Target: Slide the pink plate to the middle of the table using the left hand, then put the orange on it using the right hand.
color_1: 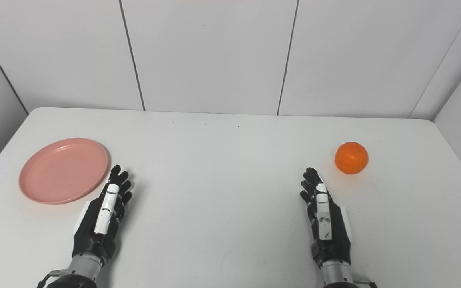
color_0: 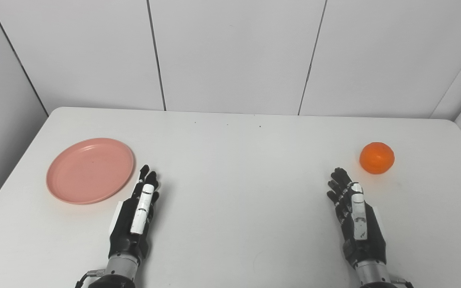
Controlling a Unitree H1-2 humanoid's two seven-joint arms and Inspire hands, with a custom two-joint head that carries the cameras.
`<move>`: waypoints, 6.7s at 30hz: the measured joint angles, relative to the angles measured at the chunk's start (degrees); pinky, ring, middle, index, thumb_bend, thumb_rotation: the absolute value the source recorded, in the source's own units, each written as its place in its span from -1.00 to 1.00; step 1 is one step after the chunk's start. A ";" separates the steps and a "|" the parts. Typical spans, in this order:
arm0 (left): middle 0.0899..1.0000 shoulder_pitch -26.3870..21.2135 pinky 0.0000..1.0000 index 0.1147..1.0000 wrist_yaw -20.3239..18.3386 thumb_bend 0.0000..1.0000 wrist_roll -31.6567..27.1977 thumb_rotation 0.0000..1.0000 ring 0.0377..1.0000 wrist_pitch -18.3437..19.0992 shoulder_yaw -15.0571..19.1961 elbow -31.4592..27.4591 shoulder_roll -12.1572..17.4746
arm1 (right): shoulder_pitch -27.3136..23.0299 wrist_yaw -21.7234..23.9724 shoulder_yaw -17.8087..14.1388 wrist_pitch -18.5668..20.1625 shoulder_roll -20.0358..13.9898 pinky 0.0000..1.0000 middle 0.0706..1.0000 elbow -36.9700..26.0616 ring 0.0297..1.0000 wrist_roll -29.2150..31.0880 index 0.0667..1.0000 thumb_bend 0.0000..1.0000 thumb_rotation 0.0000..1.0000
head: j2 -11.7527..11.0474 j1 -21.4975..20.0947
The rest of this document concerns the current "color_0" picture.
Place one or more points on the orange fruit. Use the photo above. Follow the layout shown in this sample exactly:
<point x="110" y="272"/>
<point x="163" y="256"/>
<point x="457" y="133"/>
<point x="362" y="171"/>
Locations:
<point x="377" y="158"/>

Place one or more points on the pink round plate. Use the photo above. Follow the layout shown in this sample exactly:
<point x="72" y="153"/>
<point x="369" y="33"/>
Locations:
<point x="89" y="171"/>

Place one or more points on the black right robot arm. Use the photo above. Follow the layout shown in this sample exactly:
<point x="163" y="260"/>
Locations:
<point x="372" y="274"/>

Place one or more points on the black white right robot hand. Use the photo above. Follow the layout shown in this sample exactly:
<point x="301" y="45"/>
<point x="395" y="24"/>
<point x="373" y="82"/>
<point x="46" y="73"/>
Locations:
<point x="368" y="236"/>

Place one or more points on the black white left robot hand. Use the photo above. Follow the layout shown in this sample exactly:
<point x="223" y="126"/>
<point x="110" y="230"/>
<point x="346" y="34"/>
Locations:
<point x="128" y="224"/>

